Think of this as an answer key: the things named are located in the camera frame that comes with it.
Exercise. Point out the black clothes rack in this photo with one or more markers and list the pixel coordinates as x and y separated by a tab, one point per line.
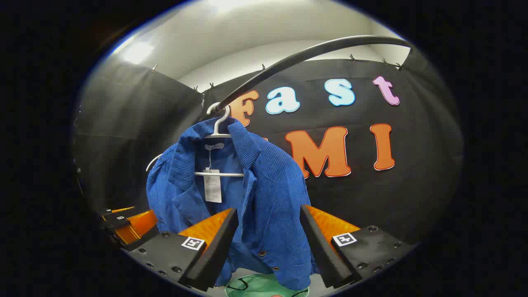
288	61

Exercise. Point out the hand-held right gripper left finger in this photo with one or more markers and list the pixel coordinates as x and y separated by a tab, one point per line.
214	255

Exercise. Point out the green laundry hamper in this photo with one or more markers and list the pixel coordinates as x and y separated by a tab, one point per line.
260	287

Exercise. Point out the white plastic hanger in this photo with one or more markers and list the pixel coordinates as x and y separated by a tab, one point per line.
231	175

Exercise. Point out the ceiling light panel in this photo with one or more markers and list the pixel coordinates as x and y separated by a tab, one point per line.
138	51

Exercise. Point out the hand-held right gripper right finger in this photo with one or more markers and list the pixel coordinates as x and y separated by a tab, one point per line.
324	251

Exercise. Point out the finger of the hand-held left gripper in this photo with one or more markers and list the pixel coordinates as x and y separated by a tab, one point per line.
138	231
115	222

